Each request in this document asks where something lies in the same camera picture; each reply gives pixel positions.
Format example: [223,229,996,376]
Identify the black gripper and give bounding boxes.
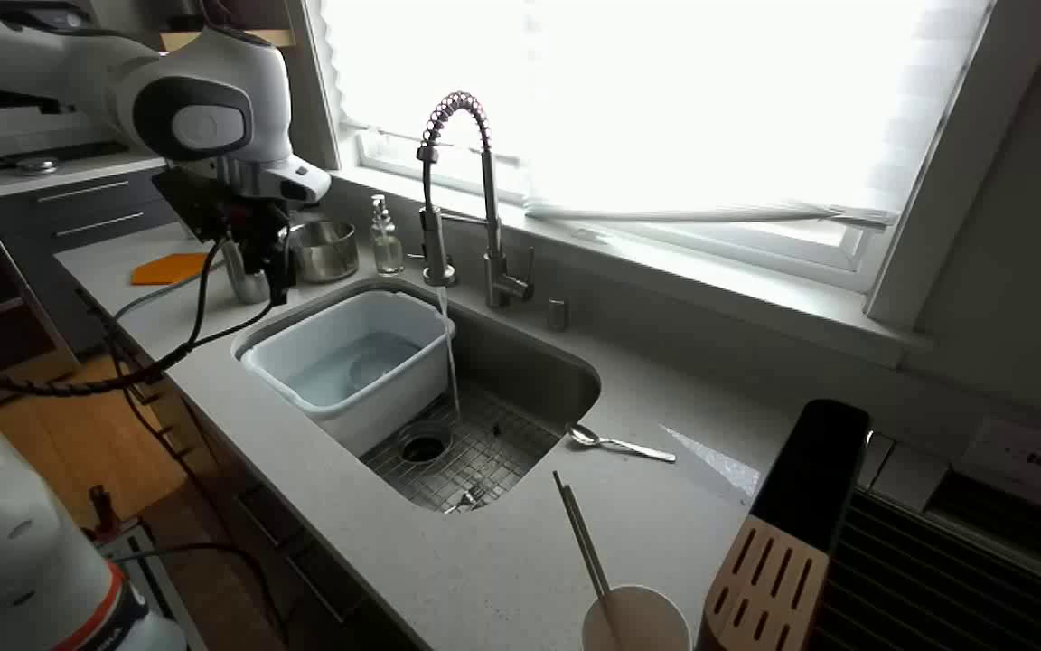
[153,158,299,306]

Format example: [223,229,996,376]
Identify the silver metal spoon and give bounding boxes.
[566,424,679,468]

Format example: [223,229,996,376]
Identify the clear glass jar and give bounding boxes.
[220,236,272,306]

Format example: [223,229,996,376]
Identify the white object on counter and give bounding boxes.
[283,212,361,288]

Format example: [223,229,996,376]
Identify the orange flat item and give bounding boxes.
[125,248,214,288]

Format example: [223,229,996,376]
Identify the clear soap dispenser bottle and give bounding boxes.
[367,192,408,277]

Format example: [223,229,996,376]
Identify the white plastic wash basin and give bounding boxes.
[240,286,460,459]

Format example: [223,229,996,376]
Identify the grey cabinet drawers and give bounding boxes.
[0,165,179,354]

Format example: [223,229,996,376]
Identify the chrome spring kitchen faucet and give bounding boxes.
[411,88,536,311]

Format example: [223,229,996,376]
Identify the round sink drain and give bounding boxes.
[400,430,448,468]

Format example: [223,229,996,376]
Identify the stainless steel sink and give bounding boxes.
[232,273,606,522]

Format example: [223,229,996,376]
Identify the thin stick in cup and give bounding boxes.
[550,468,624,651]

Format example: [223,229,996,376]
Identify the white cup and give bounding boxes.
[577,582,694,651]

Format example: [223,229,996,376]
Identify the black stove grille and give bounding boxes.
[806,482,1041,651]

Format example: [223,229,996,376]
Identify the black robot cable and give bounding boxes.
[0,239,283,400]

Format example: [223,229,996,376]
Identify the metal wire sink grid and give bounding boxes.
[359,379,566,517]

